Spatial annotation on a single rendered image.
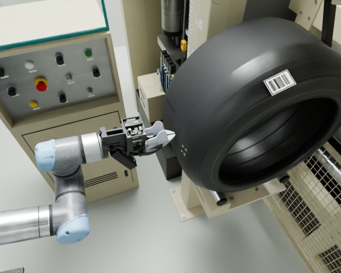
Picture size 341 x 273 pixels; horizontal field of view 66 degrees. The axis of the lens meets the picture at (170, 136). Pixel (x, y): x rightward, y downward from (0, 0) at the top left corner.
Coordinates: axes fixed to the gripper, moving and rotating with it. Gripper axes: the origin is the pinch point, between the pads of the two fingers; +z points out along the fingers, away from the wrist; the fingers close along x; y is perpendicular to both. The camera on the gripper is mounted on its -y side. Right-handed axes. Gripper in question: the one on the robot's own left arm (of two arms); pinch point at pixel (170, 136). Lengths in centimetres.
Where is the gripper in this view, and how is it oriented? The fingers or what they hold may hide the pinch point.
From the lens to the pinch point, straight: 77.5
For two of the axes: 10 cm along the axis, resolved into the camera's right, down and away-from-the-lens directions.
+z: 9.3, -1.9, 3.1
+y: 1.1, -6.6, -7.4
